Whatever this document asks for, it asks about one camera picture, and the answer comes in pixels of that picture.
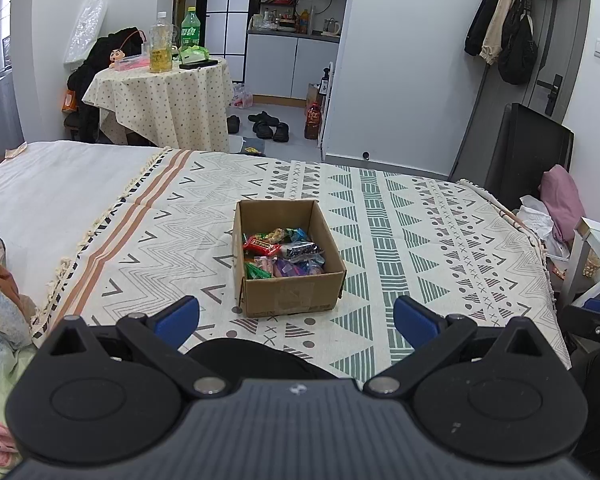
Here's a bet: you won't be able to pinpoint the patterned woven blanket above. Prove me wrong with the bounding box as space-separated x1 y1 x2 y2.
30 147 573 378

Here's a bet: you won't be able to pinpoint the black hanging jacket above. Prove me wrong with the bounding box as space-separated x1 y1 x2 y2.
464 0 513 57

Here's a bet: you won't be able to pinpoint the floral green bedding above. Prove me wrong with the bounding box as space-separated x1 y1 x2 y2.
0 350 36 466

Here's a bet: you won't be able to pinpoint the black and white snack packet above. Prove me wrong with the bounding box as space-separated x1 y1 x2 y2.
280 241 321 261

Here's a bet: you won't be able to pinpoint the green tissue pack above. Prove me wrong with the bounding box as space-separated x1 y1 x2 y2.
178 45 211 65

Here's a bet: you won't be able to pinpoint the beige hanging garment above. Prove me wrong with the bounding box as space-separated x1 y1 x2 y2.
481 0 523 66

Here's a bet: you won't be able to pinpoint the white plastic bag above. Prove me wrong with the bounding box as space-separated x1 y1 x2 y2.
517 195 571 261

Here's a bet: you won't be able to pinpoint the black clothes on chair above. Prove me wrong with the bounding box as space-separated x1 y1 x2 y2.
65 27 148 143

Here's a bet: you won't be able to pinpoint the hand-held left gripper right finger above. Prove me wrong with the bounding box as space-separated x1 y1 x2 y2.
362 295 557 398

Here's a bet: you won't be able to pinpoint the red snack packet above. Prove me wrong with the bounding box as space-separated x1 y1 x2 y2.
243 239 283 257

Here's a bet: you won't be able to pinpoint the grey room door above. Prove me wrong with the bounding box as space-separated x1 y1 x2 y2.
527 0 593 126

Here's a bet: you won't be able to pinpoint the cooking oil bottle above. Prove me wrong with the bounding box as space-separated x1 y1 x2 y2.
149 11 174 73

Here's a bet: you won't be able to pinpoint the grey kitchen cabinet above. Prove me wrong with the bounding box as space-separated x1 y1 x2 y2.
245 30 342 108

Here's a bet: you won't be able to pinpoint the round table with dotted cloth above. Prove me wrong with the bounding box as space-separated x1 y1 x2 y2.
82 57 234 153

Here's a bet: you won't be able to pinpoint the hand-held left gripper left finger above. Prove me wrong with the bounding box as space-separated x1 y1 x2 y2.
46 295 233 398

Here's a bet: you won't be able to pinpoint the black door handle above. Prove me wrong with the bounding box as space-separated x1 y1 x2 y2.
536 75 564 115

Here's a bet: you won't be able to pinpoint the black flat panel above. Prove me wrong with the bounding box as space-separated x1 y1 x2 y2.
482 102 576 211

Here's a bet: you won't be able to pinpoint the white bed sheet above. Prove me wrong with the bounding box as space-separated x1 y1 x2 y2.
0 141 163 311

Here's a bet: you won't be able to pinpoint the long purple snack packet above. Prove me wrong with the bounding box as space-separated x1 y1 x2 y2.
272 257 306 278

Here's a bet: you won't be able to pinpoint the black grid glass door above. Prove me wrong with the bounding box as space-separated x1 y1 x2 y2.
207 0 256 83

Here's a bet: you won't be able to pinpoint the red drink bottle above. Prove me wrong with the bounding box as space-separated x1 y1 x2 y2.
304 102 323 141

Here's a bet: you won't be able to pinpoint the green soda bottle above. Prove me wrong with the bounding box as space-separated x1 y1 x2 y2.
180 6 202 51

